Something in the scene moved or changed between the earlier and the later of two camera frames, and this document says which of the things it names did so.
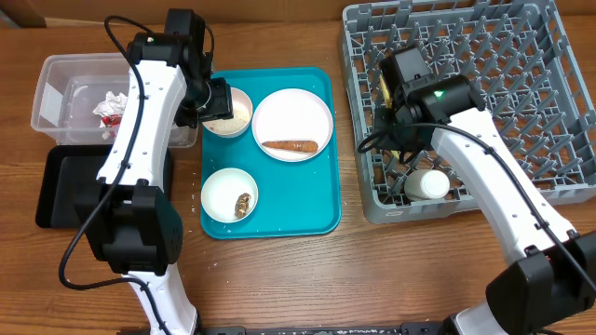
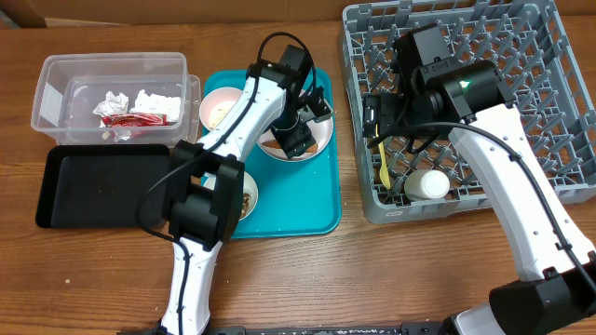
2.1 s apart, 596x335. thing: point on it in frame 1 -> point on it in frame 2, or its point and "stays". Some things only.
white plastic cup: x=426 y=184 stays
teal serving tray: x=295 y=200 stays
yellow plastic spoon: x=388 y=102 -> x=385 y=175
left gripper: x=222 y=108 -> x=297 y=141
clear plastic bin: x=82 y=100 stays
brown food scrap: x=241 y=205 stays
